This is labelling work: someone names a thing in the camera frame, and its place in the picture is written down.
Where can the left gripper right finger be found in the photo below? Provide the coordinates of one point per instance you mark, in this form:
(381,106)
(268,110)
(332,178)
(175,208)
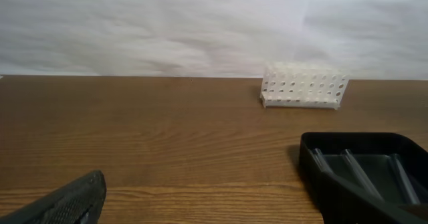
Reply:
(361,207)

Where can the white test tube rack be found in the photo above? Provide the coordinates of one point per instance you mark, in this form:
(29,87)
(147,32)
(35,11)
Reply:
(301,90)

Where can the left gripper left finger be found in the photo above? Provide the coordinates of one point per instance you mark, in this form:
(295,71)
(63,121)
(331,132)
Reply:
(60,204)

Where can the clear test tube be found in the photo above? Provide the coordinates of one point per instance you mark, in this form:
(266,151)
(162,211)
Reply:
(403,177)
(321,160)
(359,174)

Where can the black tray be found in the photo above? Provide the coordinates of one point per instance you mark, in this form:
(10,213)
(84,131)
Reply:
(351,143)

